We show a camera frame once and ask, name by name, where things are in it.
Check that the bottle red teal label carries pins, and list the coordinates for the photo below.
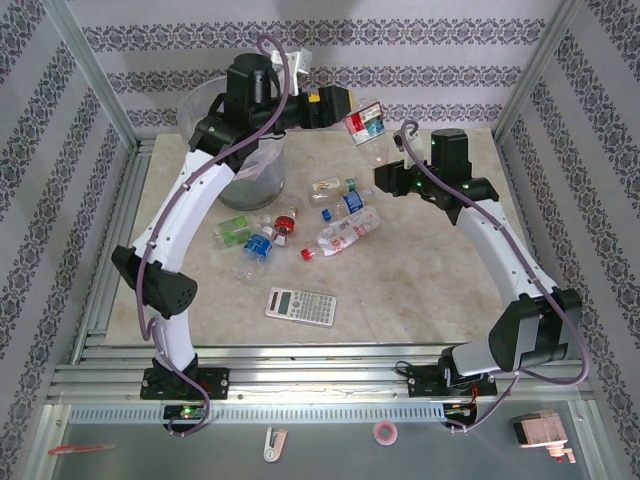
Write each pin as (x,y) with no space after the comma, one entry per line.
(364,125)

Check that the yellow label bottle green cap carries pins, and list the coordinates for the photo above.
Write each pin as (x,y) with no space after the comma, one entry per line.
(325,186)

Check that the long bottle red text label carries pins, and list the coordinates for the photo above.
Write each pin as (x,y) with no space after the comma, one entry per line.
(345,232)

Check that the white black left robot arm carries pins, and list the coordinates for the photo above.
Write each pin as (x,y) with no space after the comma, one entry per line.
(185,210)

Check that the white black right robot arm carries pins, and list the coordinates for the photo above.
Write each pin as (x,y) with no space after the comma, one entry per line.
(495,250)

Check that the clear plastic bin liner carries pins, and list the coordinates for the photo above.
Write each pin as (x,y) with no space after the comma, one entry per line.
(265,160)

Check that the clear plastic trash bin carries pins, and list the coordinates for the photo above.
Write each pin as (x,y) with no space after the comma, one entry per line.
(250,192)

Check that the small round clear bottle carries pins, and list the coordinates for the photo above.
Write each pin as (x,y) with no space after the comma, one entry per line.
(291,204)

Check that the small round red bottle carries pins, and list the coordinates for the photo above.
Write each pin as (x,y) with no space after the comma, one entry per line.
(285,223)

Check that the green label clear bottle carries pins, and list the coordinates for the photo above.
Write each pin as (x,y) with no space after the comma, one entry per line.
(232,232)

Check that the small purple cap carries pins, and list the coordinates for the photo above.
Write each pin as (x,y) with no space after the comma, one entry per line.
(280,241)

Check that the blue label bottle white cap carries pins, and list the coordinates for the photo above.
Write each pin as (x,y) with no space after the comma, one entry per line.
(257,247)

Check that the white scientific calculator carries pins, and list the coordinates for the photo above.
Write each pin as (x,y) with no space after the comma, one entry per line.
(300,306)

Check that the pink tape roll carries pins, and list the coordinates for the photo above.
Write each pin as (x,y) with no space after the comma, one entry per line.
(378,432)

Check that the pink black box device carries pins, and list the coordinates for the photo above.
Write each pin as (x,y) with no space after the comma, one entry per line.
(540,432)

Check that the small white plastic tool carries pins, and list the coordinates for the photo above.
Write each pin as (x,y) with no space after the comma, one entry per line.
(272,447)

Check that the red pen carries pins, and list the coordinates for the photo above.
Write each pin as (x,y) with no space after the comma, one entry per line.
(80,449)

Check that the aluminium corner post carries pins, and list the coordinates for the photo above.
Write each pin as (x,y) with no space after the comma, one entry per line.
(95,70)
(536,70)

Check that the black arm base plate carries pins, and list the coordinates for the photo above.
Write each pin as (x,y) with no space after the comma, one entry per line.
(425,385)
(217,382)

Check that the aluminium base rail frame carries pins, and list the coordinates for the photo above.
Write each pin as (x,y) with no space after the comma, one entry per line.
(310,375)

